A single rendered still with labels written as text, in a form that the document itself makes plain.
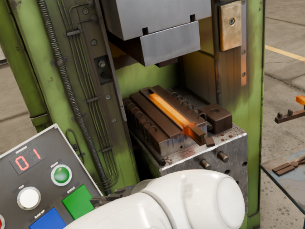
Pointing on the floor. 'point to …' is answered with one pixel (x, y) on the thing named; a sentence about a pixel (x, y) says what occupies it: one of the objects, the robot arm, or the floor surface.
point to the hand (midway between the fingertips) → (100, 203)
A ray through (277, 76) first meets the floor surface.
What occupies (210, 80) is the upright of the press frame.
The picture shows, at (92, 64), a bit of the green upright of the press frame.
